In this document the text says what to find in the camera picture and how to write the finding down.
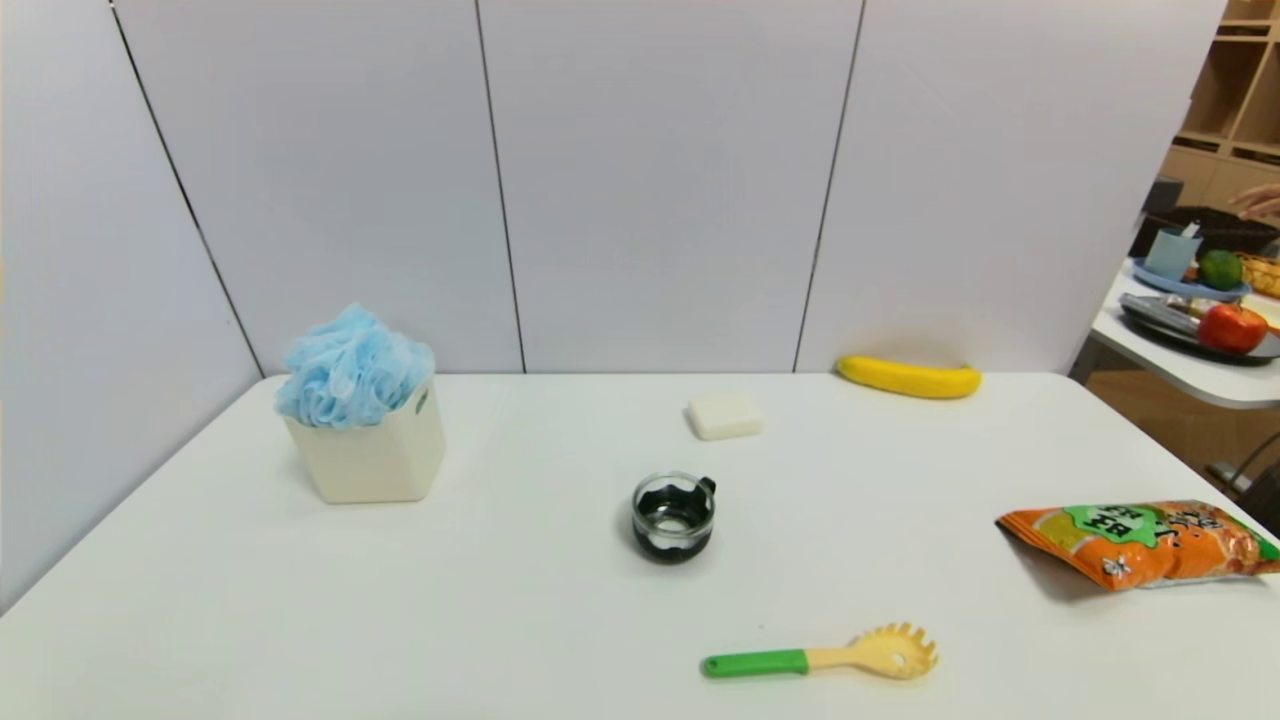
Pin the person's bare hand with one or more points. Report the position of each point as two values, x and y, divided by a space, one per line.
1262 203

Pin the blue mesh bath loofah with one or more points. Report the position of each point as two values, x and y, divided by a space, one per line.
350 365

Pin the cream plastic storage box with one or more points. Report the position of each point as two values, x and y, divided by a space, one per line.
380 465

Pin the dark wicker basket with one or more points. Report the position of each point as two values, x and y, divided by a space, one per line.
1215 232

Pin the tan woven basket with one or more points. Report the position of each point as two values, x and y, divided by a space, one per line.
1264 274

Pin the green lime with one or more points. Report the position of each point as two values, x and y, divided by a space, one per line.
1221 270

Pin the wooden shelf unit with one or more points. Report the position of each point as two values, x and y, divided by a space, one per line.
1235 110

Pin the light blue cup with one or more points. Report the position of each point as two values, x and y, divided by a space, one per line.
1170 256

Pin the blue plate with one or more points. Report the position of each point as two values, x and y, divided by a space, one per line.
1180 288

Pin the red apple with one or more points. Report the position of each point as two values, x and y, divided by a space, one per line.
1232 328

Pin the silver foil packet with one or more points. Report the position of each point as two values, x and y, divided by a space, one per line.
1160 310

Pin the black tray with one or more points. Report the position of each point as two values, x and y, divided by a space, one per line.
1160 330

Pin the white side table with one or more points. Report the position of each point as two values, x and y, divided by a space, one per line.
1190 375

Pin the black chair base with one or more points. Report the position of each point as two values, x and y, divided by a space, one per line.
1264 492

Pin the orange snack bag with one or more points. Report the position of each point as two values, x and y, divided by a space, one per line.
1150 550

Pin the yellow banana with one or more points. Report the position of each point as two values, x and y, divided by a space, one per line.
910 379

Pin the white soap bar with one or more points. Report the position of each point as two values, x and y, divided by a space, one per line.
726 416

